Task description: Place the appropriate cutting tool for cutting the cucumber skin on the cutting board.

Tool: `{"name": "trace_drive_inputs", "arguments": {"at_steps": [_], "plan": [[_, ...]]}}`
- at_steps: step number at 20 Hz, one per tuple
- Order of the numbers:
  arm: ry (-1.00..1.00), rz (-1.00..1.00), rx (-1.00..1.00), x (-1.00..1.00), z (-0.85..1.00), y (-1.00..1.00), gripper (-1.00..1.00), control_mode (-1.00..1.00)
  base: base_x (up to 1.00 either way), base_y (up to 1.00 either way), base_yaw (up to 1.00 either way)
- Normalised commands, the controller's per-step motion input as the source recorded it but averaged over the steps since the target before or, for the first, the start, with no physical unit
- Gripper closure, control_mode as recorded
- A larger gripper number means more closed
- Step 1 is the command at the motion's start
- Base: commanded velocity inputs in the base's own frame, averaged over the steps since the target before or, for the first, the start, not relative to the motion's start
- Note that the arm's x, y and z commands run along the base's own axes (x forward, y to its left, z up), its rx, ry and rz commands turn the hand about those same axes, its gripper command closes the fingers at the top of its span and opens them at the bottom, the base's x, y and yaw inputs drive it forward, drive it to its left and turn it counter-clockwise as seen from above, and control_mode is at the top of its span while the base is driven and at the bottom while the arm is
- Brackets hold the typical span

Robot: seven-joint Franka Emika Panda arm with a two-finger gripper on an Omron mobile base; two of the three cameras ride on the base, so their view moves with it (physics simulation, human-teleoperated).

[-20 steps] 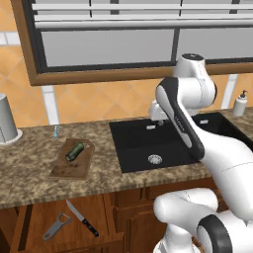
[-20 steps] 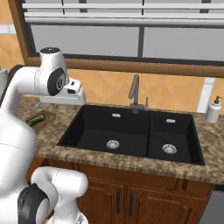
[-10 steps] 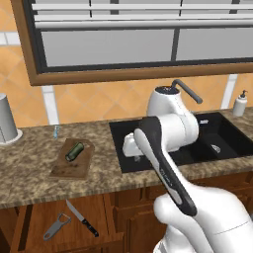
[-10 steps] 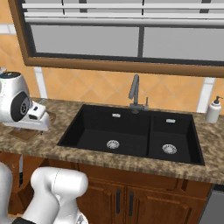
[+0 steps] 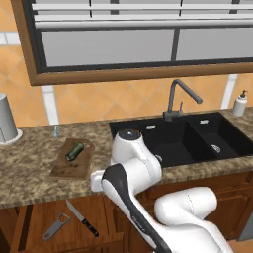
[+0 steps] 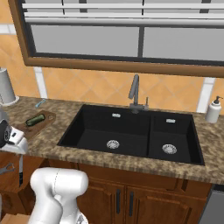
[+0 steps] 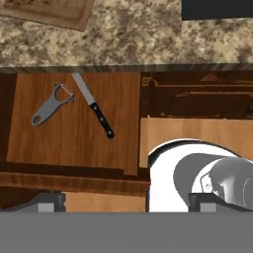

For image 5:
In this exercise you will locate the black double sink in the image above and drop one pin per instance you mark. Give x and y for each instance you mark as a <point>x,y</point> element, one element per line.
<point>179,138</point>

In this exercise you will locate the grey peeler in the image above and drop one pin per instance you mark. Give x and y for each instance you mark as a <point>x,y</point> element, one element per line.
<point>54,228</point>

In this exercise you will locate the white window blinds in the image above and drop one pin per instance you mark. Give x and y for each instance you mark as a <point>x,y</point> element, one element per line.
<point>131,15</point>

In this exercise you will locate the wooden-framed window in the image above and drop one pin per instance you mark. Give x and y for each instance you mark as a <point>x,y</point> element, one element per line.
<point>108,46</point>

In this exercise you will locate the white soap dispenser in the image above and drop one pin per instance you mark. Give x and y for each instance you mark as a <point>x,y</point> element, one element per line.
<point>239,105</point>

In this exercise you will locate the wooden cutting board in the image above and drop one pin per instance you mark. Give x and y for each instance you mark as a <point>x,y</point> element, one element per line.
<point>67,168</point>

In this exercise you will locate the wooden drawer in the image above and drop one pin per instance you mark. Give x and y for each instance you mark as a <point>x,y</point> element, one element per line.
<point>36,227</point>

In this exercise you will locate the small blue tool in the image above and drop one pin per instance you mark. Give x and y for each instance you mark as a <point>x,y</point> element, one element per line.
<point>56,132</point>

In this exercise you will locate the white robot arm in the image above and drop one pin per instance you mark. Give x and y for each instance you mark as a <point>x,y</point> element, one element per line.
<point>145,164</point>

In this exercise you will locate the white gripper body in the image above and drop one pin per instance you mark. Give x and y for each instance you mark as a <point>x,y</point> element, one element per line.
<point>96,182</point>

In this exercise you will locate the green cucumber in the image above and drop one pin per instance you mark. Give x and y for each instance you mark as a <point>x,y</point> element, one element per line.
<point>74,151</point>

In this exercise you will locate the dark grey tap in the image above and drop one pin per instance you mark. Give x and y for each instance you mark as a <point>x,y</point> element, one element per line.
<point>171,102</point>

